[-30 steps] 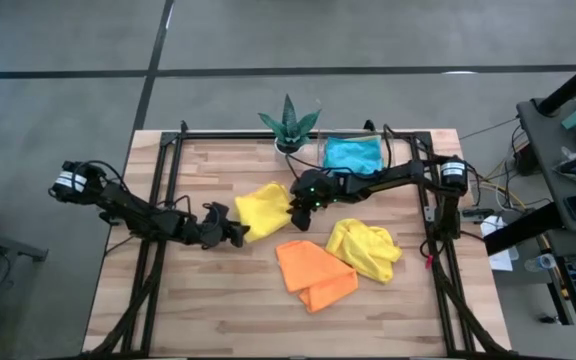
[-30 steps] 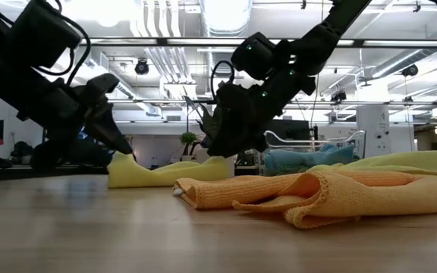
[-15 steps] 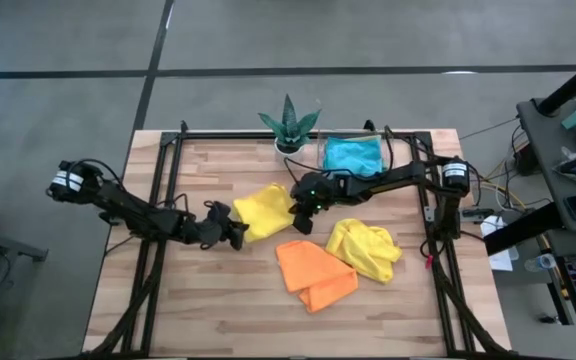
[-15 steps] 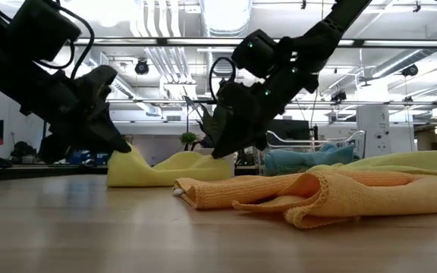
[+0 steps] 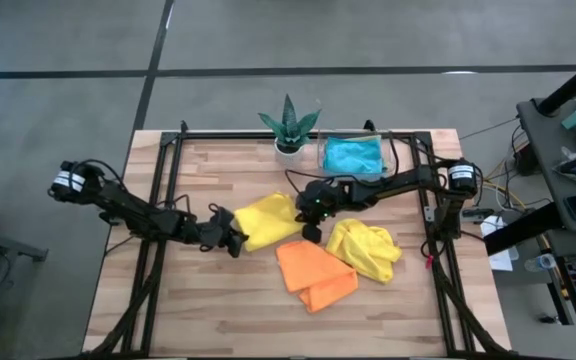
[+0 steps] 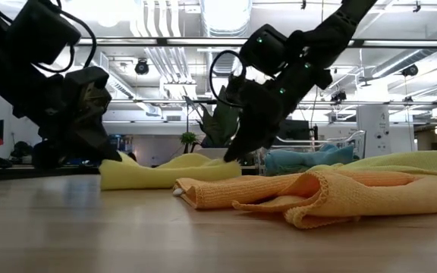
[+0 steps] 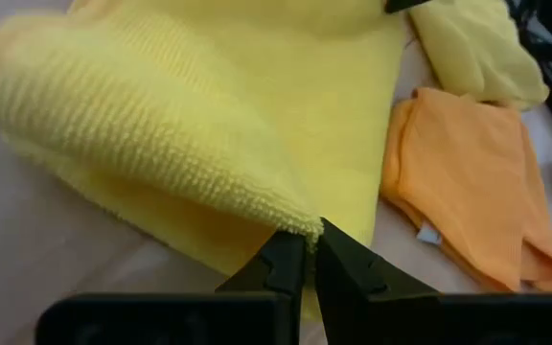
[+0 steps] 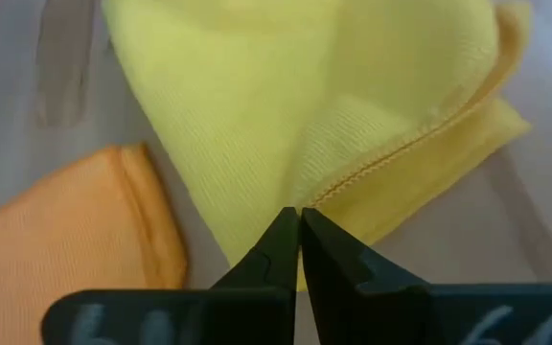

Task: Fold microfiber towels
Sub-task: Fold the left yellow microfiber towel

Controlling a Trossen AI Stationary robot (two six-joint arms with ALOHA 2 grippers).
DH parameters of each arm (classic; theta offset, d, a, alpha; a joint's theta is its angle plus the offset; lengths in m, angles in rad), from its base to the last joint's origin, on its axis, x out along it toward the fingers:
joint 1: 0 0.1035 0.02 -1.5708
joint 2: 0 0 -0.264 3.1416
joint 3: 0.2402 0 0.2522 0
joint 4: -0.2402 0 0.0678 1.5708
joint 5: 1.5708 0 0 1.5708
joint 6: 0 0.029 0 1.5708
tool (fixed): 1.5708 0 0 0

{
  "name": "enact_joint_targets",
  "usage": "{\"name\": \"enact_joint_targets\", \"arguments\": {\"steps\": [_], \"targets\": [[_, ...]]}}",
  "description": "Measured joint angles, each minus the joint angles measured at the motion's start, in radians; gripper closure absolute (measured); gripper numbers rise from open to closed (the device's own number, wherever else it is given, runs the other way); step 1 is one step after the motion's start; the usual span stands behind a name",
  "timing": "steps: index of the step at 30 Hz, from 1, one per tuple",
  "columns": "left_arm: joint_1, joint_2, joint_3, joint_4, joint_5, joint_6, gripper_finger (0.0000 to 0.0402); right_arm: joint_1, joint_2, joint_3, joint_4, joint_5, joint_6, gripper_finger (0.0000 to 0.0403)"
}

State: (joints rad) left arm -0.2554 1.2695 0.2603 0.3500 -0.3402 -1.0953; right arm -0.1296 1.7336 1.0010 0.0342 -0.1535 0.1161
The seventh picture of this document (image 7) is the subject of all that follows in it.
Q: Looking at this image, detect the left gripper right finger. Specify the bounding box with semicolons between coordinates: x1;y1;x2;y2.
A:
314;218;552;345

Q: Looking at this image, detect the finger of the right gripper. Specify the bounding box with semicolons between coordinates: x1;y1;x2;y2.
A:
383;0;430;14

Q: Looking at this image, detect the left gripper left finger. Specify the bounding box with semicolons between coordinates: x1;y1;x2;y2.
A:
35;231;307;345

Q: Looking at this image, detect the yellow microfiber towel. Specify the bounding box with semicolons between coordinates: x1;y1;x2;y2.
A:
407;0;550;112
0;0;409;322

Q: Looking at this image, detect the orange microfiber towel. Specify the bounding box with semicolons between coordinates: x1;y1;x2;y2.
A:
379;86;552;294

